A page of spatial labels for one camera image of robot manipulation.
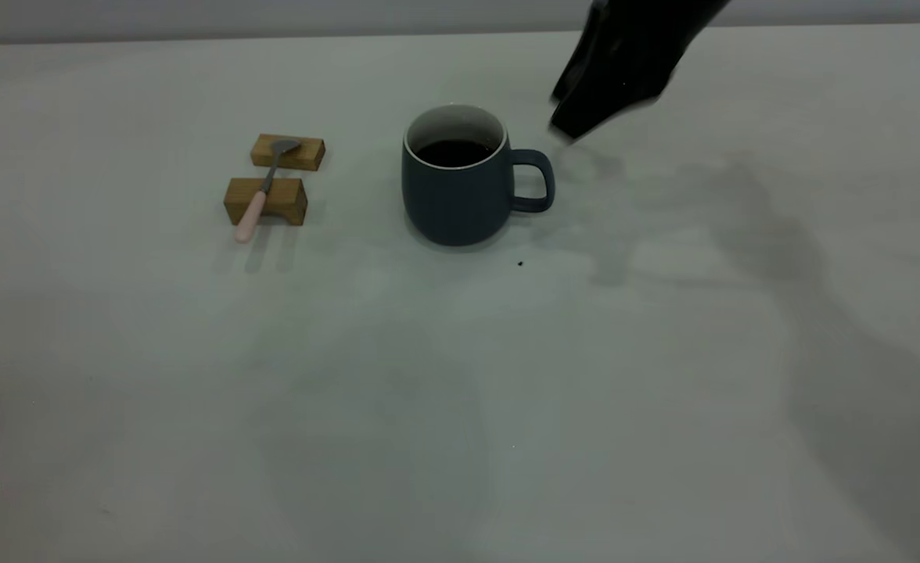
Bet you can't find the dark coffee liquid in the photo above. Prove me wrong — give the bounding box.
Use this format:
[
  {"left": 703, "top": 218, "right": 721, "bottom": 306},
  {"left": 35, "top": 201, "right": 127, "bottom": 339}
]
[{"left": 415, "top": 139, "right": 498, "bottom": 169}]

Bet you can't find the flat wooden block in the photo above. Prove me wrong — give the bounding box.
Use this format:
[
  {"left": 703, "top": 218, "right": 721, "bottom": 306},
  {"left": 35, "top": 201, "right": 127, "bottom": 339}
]
[{"left": 250, "top": 134, "right": 326, "bottom": 173}]

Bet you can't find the pink handled metal spoon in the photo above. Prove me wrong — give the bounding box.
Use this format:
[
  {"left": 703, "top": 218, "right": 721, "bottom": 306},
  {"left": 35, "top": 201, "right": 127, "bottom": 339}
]
[{"left": 233, "top": 139, "right": 303, "bottom": 244}]

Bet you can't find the arched wooden block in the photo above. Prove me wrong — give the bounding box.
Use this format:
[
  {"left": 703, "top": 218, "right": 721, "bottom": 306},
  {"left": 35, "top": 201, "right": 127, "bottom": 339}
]
[{"left": 224, "top": 178, "right": 309, "bottom": 228}]

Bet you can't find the dark grey ceramic cup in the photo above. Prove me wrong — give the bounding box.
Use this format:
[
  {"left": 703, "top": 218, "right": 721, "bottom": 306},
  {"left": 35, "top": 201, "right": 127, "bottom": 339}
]
[{"left": 401, "top": 104, "right": 556, "bottom": 248}]

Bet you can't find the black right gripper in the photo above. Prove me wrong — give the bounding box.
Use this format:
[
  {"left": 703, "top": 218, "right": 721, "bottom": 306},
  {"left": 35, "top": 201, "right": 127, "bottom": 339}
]
[{"left": 550, "top": 0, "right": 732, "bottom": 142}]

